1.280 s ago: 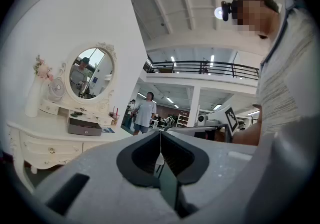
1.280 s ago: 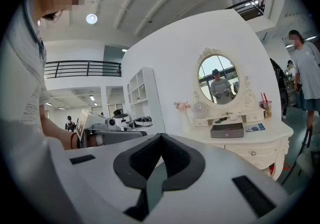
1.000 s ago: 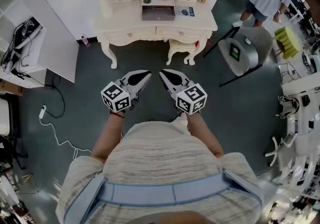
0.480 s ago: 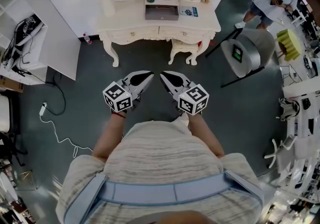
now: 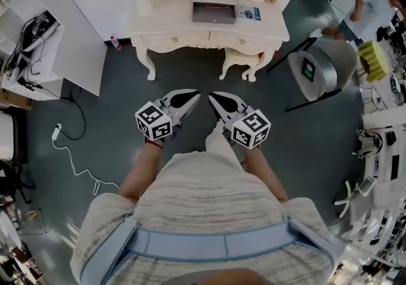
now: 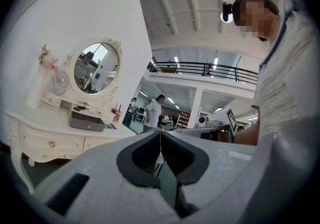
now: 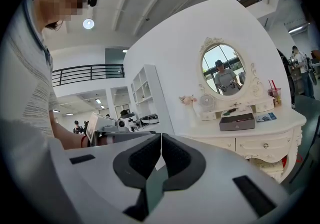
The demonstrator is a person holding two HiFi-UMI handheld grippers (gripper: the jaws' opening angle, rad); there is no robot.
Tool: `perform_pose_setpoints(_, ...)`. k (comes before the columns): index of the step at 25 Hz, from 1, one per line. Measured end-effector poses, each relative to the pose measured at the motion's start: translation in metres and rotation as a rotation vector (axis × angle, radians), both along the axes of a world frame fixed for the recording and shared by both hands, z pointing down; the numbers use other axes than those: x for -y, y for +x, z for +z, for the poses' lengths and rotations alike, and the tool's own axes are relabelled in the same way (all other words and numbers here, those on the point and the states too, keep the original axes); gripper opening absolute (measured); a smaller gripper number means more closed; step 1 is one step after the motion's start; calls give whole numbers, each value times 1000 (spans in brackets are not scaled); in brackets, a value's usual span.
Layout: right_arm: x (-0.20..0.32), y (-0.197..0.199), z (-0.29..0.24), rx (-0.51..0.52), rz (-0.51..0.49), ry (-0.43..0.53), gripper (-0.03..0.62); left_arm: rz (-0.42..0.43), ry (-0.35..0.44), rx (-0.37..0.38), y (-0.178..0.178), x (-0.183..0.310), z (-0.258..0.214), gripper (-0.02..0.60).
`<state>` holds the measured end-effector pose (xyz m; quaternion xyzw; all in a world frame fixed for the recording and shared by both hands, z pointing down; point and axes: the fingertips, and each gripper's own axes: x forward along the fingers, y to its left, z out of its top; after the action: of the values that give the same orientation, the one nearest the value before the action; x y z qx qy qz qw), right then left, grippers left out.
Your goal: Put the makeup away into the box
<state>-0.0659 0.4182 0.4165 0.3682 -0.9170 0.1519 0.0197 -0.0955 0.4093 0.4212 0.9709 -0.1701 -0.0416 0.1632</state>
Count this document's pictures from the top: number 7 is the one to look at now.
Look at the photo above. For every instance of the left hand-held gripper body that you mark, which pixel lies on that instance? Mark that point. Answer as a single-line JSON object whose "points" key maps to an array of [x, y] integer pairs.
{"points": [[110, 127]]}

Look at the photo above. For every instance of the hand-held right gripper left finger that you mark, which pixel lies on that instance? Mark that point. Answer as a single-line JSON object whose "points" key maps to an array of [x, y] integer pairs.
{"points": [[136, 165]]}

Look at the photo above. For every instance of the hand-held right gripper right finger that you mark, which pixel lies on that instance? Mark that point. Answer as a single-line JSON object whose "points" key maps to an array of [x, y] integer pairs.
{"points": [[183, 165]]}

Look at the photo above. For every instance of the grey box with knob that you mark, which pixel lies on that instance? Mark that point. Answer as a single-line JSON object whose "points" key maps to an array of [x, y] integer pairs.
{"points": [[237, 124]]}

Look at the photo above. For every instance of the dark green makeup item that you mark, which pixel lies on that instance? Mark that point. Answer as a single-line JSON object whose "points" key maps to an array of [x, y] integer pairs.
{"points": [[228, 112]]}

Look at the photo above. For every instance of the person's left forearm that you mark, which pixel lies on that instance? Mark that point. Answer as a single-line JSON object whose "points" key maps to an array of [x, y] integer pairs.
{"points": [[68, 137]]}

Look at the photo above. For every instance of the black equipment on background table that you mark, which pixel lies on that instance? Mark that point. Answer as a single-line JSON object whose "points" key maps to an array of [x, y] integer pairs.
{"points": [[149, 118]]}

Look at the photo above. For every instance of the white vase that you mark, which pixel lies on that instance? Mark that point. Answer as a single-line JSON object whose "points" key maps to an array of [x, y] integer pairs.
{"points": [[193, 117]]}

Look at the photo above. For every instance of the white cube shelf unit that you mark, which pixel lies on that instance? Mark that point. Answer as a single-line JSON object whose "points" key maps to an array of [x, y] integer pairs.
{"points": [[150, 93]]}

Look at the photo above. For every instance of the black balcony railing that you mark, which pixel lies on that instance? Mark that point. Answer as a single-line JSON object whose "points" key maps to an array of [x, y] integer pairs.
{"points": [[87, 73]]}

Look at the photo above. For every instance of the pink flower bunch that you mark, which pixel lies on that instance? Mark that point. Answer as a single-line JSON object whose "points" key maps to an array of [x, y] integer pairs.
{"points": [[187, 99]]}

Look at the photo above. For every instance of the small white desk fan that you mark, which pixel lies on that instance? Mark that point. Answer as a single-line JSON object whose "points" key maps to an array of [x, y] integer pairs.
{"points": [[207, 102]]}

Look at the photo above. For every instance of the white dressing table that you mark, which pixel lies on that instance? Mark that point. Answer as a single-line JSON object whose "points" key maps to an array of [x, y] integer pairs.
{"points": [[270, 130]]}

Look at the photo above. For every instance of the blue booklet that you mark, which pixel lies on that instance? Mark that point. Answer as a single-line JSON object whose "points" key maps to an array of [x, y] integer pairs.
{"points": [[266, 117]]}

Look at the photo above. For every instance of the person's grey striped shirt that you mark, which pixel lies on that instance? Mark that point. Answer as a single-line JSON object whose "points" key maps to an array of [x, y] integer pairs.
{"points": [[27, 75]]}

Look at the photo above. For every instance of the round ceiling lamp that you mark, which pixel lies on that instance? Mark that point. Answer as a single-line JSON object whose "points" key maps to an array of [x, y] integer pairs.
{"points": [[88, 23]]}

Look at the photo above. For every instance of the plastic drink cup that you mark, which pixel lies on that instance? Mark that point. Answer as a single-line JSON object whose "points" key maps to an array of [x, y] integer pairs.
{"points": [[275, 97]]}

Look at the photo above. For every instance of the person's head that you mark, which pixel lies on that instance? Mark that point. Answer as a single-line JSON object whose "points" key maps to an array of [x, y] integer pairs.
{"points": [[62, 1]]}

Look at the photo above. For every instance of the strip ceiling light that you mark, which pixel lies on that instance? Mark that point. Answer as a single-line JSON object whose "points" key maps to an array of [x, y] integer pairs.
{"points": [[298, 29]]}

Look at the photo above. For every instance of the oval mirror with white frame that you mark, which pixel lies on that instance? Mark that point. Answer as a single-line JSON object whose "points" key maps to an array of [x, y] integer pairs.
{"points": [[223, 68]]}

